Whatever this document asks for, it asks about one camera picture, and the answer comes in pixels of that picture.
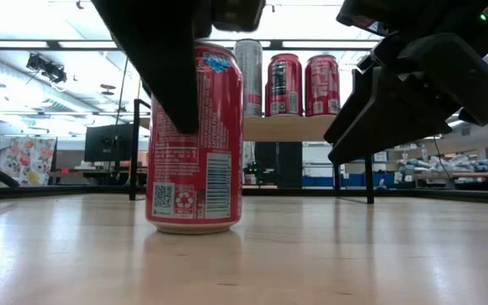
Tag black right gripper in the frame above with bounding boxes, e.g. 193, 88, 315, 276
323, 0, 488, 166

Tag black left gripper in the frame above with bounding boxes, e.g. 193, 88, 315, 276
91, 0, 267, 136

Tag red cola can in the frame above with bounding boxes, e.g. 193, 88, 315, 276
266, 53, 304, 119
303, 53, 341, 119

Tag red Fanta can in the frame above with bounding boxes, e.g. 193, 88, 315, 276
144, 41, 245, 236

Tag tall slim black-top can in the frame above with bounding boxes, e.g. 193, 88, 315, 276
237, 37, 264, 119

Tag blue storage bin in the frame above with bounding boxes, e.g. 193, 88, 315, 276
302, 175, 334, 188
340, 171, 397, 188

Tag black computer monitor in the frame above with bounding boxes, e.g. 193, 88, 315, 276
84, 124, 131, 163

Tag plastic-wrapped bundles pile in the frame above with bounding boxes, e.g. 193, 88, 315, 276
396, 154, 488, 174

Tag black cabinet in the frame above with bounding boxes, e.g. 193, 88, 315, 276
254, 141, 303, 189

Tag overhead light bar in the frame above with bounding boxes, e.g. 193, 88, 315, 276
0, 39, 383, 53

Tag wooden workbench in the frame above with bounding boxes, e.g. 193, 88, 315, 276
413, 169, 488, 192

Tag black ceiling spotlight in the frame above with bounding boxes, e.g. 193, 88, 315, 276
25, 53, 68, 85

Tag floral patterned cloth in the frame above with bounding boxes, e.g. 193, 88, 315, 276
0, 135, 58, 187

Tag wooden shelf with black frame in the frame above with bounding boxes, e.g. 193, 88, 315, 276
128, 97, 375, 205

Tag black table frame rails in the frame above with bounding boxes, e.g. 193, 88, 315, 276
0, 181, 488, 207

